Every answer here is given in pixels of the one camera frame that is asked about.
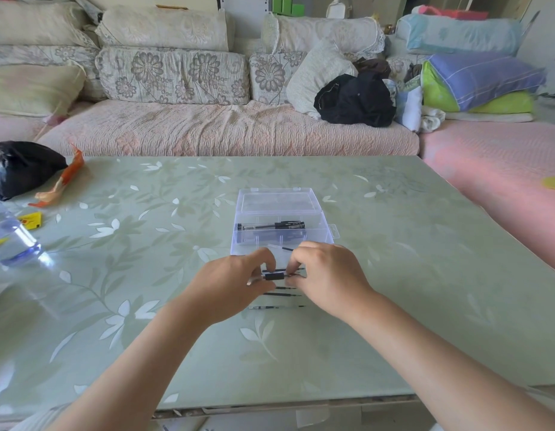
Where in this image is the person's left hand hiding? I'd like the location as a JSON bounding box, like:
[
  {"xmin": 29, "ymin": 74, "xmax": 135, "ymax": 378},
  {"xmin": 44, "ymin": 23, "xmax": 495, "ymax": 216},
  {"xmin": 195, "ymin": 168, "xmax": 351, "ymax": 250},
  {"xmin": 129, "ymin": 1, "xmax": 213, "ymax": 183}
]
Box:
[{"xmin": 183, "ymin": 247, "xmax": 277, "ymax": 328}]

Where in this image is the black plastic bag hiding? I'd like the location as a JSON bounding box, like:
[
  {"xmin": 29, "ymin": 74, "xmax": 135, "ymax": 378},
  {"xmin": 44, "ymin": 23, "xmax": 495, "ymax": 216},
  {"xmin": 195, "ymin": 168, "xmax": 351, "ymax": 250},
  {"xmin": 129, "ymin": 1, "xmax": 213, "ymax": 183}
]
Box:
[{"xmin": 0, "ymin": 141, "xmax": 68, "ymax": 202}]

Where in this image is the person's right forearm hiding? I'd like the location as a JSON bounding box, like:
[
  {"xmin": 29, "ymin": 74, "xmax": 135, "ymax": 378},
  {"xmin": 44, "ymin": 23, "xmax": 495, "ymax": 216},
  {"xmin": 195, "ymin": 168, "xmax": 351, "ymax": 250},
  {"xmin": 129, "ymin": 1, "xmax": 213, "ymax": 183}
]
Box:
[{"xmin": 347, "ymin": 287, "xmax": 555, "ymax": 431}]

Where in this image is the cream sofa bolster cushion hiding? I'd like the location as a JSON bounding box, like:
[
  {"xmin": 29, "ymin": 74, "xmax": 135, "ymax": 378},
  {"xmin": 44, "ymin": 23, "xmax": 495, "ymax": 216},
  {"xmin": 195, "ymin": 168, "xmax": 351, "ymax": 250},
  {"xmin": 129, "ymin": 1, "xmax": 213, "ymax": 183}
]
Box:
[
  {"xmin": 261, "ymin": 13, "xmax": 386, "ymax": 60},
  {"xmin": 0, "ymin": 0, "xmax": 98, "ymax": 48},
  {"xmin": 96, "ymin": 5, "xmax": 229, "ymax": 52}
]

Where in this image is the light blue bolster pillow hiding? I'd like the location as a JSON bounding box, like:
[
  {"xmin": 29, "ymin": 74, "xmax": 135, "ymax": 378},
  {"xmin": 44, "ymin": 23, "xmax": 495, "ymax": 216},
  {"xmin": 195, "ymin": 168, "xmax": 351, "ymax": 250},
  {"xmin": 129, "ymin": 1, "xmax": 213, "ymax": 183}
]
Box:
[{"xmin": 395, "ymin": 13, "xmax": 523, "ymax": 56}]

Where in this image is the clear plastic storage box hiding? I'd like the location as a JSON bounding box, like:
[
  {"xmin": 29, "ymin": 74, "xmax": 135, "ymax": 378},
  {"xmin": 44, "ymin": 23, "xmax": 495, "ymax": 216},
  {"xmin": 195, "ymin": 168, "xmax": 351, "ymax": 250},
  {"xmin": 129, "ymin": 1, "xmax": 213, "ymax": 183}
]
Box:
[{"xmin": 230, "ymin": 188, "xmax": 340, "ymax": 265}]

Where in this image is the pink quilted sofa seat cover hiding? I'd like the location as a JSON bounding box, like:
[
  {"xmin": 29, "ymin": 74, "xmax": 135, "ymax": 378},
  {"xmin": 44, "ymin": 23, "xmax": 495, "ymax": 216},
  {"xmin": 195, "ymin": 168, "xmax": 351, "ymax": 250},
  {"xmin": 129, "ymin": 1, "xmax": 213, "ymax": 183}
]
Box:
[{"xmin": 37, "ymin": 99, "xmax": 420, "ymax": 157}]

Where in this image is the orange snack wrapper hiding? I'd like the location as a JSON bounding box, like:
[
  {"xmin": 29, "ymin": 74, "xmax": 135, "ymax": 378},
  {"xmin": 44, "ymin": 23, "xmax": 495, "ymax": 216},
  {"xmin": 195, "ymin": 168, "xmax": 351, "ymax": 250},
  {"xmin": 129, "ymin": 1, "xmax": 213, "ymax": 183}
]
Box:
[{"xmin": 28, "ymin": 145, "xmax": 85, "ymax": 208}]

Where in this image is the black clothing bundle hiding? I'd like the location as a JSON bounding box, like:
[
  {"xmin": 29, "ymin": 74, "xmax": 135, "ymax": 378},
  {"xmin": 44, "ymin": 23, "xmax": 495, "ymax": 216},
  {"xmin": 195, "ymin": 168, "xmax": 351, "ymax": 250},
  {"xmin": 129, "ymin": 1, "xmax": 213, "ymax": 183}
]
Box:
[{"xmin": 313, "ymin": 72, "xmax": 397, "ymax": 129}]

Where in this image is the clear water bottle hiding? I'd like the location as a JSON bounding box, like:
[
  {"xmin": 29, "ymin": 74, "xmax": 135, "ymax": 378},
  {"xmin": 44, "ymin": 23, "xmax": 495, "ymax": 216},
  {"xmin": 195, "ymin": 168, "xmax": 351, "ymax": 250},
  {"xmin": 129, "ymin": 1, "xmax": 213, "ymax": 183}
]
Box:
[{"xmin": 0, "ymin": 192, "xmax": 43, "ymax": 268}]

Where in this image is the white and blue cloth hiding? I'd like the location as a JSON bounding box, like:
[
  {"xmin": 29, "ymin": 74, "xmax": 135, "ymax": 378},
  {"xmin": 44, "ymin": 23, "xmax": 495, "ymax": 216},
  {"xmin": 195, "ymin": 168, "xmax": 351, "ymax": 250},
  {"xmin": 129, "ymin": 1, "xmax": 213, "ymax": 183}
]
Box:
[{"xmin": 387, "ymin": 79, "xmax": 424, "ymax": 133}]

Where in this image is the floral sofa back cushion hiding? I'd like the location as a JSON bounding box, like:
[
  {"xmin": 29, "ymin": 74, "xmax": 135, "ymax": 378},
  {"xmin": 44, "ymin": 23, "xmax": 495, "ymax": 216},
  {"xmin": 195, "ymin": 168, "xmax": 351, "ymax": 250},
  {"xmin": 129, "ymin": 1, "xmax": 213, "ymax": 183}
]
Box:
[
  {"xmin": 95, "ymin": 45, "xmax": 251, "ymax": 106},
  {"xmin": 249, "ymin": 51, "xmax": 307, "ymax": 106},
  {"xmin": 0, "ymin": 43, "xmax": 107, "ymax": 102},
  {"xmin": 386, "ymin": 54, "xmax": 427, "ymax": 84}
]

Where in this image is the salmon pink sofa seat cover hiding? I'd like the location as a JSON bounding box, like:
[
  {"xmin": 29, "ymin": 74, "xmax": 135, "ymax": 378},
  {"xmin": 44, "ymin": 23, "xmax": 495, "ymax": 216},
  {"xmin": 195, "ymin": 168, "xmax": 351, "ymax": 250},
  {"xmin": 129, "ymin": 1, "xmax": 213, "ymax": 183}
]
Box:
[{"xmin": 419, "ymin": 120, "xmax": 555, "ymax": 277}]

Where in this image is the white textured pillow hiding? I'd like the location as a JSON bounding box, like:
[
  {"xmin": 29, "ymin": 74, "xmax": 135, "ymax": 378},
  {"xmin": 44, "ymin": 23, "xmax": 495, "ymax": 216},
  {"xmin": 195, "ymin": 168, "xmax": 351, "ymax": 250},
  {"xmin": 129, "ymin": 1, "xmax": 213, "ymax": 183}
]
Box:
[{"xmin": 286, "ymin": 38, "xmax": 359, "ymax": 120}]

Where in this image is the brown garment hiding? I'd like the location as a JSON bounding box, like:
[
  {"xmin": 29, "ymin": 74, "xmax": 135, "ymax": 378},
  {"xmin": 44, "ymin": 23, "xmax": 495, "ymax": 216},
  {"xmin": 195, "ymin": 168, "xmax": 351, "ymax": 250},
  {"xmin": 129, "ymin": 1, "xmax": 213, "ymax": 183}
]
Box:
[{"xmin": 353, "ymin": 57, "xmax": 392, "ymax": 79}]

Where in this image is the white towel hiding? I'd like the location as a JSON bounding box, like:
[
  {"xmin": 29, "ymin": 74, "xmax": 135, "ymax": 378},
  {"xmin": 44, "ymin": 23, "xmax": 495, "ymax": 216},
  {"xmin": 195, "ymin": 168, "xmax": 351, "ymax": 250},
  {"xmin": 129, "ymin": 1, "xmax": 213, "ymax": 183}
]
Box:
[{"xmin": 420, "ymin": 106, "xmax": 447, "ymax": 134}]

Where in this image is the person's left forearm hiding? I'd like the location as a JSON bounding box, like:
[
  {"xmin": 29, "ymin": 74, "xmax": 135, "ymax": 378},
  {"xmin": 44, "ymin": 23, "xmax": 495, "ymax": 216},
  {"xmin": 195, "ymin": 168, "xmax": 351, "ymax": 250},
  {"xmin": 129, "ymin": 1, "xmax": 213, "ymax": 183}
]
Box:
[{"xmin": 48, "ymin": 300, "xmax": 217, "ymax": 431}]

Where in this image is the pale pink sofa seat cover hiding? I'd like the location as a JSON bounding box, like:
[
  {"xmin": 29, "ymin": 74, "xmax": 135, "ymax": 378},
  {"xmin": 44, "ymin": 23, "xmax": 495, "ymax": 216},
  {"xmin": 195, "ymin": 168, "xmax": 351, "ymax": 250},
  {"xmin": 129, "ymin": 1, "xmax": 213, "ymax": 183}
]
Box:
[{"xmin": 0, "ymin": 114, "xmax": 52, "ymax": 143}]

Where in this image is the grey table frame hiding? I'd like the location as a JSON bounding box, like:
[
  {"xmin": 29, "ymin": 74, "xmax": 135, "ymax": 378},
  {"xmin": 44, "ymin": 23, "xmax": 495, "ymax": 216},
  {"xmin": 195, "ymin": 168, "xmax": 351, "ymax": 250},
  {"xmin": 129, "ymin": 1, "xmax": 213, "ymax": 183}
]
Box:
[{"xmin": 153, "ymin": 394, "xmax": 422, "ymax": 431}]

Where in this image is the pale yellow pillow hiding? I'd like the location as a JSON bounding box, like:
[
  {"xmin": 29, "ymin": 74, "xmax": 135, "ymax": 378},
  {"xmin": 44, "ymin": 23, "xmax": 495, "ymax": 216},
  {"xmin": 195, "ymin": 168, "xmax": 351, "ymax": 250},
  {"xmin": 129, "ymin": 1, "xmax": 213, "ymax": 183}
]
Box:
[{"xmin": 0, "ymin": 63, "xmax": 86, "ymax": 118}]

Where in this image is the person's right hand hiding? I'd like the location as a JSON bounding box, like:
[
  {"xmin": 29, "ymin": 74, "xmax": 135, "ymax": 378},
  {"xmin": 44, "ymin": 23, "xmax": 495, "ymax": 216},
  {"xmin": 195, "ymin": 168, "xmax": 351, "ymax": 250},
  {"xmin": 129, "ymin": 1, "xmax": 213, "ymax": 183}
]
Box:
[{"xmin": 285, "ymin": 241, "xmax": 375, "ymax": 321}]

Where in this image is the yellow tag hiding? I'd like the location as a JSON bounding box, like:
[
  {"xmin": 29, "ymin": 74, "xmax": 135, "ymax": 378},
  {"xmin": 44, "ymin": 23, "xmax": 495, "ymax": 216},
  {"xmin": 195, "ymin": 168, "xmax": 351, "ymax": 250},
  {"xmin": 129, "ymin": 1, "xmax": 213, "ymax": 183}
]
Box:
[{"xmin": 17, "ymin": 212, "xmax": 43, "ymax": 231}]

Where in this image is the white cabinet with black frame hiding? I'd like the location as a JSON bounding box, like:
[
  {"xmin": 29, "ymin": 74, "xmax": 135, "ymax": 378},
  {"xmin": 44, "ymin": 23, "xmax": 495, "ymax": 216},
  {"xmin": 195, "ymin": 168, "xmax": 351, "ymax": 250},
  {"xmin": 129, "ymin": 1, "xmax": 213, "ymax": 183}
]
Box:
[{"xmin": 219, "ymin": 0, "xmax": 271, "ymax": 39}]

